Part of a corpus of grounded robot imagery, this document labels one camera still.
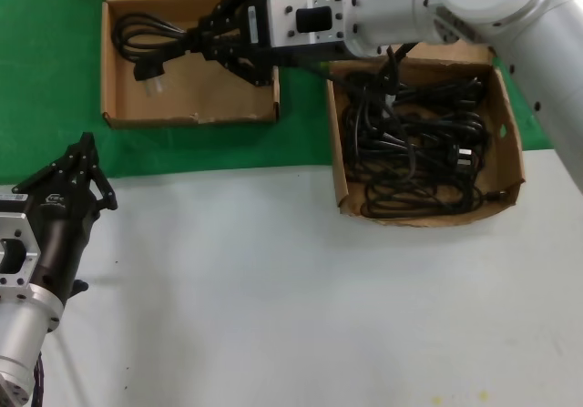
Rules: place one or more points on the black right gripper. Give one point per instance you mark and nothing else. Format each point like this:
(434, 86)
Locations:
(257, 24)

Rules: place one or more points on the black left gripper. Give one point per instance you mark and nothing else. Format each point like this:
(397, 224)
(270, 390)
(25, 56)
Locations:
(59, 238)

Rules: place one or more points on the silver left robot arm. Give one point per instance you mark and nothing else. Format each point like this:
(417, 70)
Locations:
(23, 334)

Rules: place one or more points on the shallow open cardboard box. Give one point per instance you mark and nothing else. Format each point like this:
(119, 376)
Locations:
(182, 102)

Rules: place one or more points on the torn open cardboard box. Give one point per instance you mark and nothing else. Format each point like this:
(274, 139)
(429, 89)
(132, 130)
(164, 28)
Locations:
(501, 106)

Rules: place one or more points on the green table cloth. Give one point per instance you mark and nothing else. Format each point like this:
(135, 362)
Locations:
(45, 61)

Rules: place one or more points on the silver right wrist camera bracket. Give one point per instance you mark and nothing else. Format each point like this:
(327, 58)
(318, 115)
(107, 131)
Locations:
(314, 20)

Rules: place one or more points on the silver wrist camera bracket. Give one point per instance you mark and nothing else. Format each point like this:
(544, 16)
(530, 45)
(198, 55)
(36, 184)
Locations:
(314, 20)
(16, 229)

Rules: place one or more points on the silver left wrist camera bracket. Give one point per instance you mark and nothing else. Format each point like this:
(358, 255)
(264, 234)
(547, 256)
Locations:
(16, 229)

